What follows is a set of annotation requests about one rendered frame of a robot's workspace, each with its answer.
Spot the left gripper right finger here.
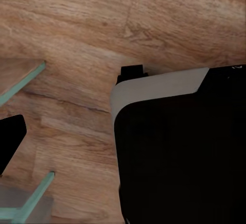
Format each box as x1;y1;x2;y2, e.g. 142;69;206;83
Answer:
230;114;246;155

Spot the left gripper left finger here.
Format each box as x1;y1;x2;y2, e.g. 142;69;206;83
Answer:
0;114;27;175

